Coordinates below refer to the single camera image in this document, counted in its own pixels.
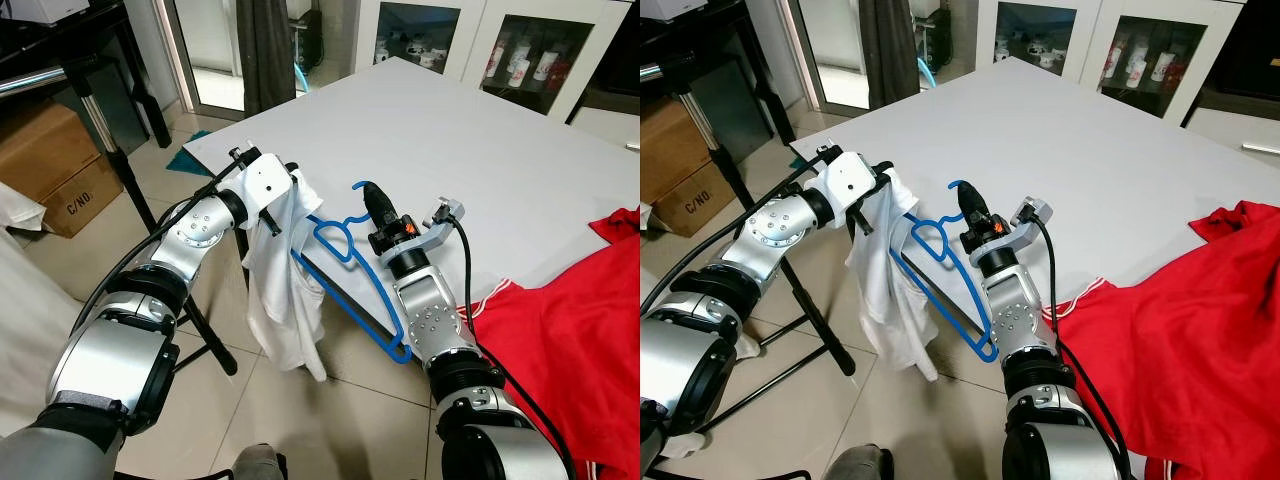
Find white drawer TV stand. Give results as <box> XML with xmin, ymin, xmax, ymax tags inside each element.
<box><xmin>1185</xmin><ymin>95</ymin><xmax>1280</xmax><ymax>166</ymax></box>
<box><xmin>570</xmin><ymin>100</ymin><xmax>640</xmax><ymax>151</ymax></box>

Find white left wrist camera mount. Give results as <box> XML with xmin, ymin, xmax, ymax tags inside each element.
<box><xmin>822</xmin><ymin>150</ymin><xmax>891</xmax><ymax>216</ymax></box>
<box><xmin>235</xmin><ymin>152</ymin><xmax>299</xmax><ymax>216</ymax></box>

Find white T-shirt black print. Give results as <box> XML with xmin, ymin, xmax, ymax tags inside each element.
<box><xmin>845</xmin><ymin>168</ymin><xmax>941</xmax><ymax>381</ymax></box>
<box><xmin>243</xmin><ymin>168</ymin><xmax>331</xmax><ymax>381</ymax></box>

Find blue clothes hanger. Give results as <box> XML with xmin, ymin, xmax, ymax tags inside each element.
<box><xmin>290</xmin><ymin>180</ymin><xmax>413</xmax><ymax>366</ymax></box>
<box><xmin>890</xmin><ymin>180</ymin><xmax>1001</xmax><ymax>363</ymax></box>

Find red garment white trim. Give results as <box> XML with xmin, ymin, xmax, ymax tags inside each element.
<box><xmin>470</xmin><ymin>205</ymin><xmax>640</xmax><ymax>480</ymax></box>
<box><xmin>1055</xmin><ymin>200</ymin><xmax>1280</xmax><ymax>480</ymax></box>

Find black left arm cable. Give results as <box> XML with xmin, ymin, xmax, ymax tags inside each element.
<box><xmin>72</xmin><ymin>155</ymin><xmax>246</xmax><ymax>326</ymax></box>
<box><xmin>640</xmin><ymin>150</ymin><xmax>836</xmax><ymax>321</ymax></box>

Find grey table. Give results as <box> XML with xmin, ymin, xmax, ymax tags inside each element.
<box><xmin>790</xmin><ymin>57</ymin><xmax>1280</xmax><ymax>331</ymax></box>
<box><xmin>183</xmin><ymin>57</ymin><xmax>640</xmax><ymax>321</ymax></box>

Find brown cardboard box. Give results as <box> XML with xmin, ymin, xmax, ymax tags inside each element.
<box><xmin>640</xmin><ymin>95</ymin><xmax>736</xmax><ymax>236</ymax></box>
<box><xmin>0</xmin><ymin>103</ymin><xmax>126</xmax><ymax>239</ymax></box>

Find dark curtain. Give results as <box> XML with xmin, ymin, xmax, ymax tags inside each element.
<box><xmin>862</xmin><ymin>0</ymin><xmax>926</xmax><ymax>109</ymax></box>
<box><xmin>235</xmin><ymin>0</ymin><xmax>299</xmax><ymax>116</ymax></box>

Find teal rug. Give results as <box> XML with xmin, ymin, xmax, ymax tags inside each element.
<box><xmin>165</xmin><ymin>128</ymin><xmax>216</xmax><ymax>176</ymax></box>

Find white glass door cabinet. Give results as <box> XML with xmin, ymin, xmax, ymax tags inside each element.
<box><xmin>350</xmin><ymin>0</ymin><xmax>640</xmax><ymax>126</ymax></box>
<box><xmin>975</xmin><ymin>0</ymin><xmax>1251</xmax><ymax>126</ymax></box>

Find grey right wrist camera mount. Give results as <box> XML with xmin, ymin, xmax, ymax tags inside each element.
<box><xmin>385</xmin><ymin>197</ymin><xmax>467</xmax><ymax>279</ymax></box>
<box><xmin>970</xmin><ymin>197</ymin><xmax>1056</xmax><ymax>276</ymax></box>

